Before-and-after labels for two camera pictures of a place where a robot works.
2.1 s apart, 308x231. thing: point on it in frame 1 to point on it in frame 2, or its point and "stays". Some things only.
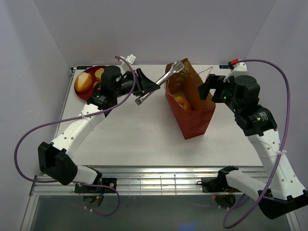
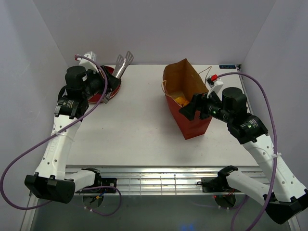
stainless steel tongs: x=177 y=66 to x=121 y=65
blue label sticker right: x=224 y=66 stays
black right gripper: x=220 y=84 to x=199 y=101
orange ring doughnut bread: x=184 y=103 stays
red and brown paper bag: x=192 y=113 stays
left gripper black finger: x=144 y=85 to x=112 y=81
